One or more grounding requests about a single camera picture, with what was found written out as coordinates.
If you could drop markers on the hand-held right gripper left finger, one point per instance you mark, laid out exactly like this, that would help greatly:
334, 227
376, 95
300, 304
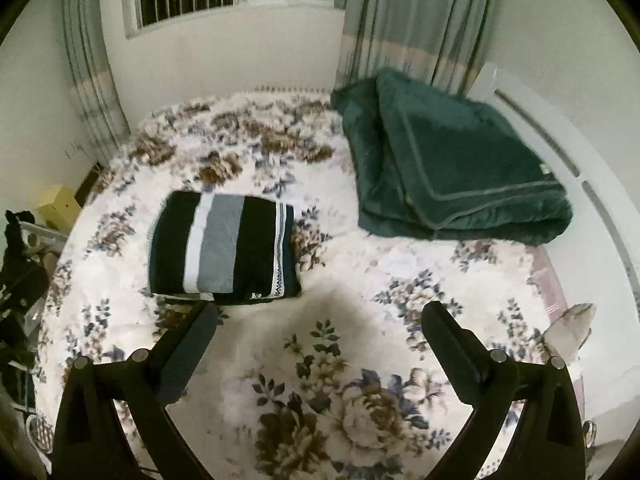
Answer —
187, 355

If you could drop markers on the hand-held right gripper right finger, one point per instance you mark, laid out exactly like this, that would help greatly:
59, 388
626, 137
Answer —
465, 360

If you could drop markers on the black striped sweater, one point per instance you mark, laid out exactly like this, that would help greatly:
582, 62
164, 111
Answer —
225, 245

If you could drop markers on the white grey cloth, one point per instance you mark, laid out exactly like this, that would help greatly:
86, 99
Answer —
570, 325

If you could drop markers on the floral blanket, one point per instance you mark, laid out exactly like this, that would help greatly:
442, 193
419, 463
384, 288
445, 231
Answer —
310, 320

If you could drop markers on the white bed headboard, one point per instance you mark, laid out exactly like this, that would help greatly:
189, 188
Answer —
600, 240

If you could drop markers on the dark stand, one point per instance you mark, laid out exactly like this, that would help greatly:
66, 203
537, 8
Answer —
20, 280

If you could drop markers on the yellow box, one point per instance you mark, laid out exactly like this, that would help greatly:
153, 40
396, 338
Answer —
57, 205

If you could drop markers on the dark green blanket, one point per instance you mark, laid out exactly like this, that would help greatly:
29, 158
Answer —
450, 160

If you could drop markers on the grey striped curtain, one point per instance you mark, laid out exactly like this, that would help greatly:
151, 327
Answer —
410, 20
90, 60

